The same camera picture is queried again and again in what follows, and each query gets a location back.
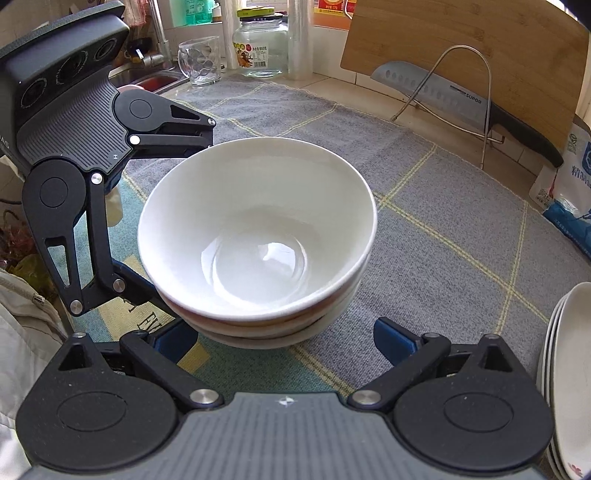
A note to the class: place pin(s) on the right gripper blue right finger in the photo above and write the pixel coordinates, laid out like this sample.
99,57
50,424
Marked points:
414,359

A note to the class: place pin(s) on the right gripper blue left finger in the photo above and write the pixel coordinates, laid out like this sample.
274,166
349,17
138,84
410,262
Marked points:
154,357

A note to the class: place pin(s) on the white bowl pink flowers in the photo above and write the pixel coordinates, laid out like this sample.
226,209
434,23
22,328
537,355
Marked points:
284,341
273,328

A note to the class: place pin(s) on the white bowl grey flowers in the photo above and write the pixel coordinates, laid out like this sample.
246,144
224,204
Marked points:
256,229

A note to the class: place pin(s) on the white fruit plate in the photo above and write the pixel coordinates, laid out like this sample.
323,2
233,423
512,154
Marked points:
564,380

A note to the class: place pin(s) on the santoku kitchen knife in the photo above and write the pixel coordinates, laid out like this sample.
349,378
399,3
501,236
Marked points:
521,131

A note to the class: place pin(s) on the grey and teal dish mat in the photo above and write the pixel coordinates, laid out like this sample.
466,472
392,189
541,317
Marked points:
459,251

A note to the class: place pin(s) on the clear glass cup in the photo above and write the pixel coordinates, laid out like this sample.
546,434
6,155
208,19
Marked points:
200,60

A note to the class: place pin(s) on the green dish soap bottle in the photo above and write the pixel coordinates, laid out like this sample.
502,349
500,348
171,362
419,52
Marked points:
198,11

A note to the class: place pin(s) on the plastic wrap roll left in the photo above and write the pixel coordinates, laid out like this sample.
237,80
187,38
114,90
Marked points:
230,22

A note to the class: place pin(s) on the plastic wrap roll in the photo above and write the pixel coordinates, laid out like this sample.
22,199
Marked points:
230,22
300,23

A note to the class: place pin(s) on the large glass jar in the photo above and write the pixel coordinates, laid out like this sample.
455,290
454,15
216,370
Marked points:
261,42

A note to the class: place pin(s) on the white blue salt bag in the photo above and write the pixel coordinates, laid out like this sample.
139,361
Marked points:
565,193

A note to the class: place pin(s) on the plastic wrap roll right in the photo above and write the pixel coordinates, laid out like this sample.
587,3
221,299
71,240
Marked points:
300,23

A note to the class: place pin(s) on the orange cooking wine jug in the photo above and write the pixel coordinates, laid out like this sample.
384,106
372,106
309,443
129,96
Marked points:
341,8

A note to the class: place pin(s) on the bamboo cutting board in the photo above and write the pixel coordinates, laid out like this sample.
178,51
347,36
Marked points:
528,56

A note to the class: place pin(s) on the wire board rack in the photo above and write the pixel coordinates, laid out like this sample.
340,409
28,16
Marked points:
447,101

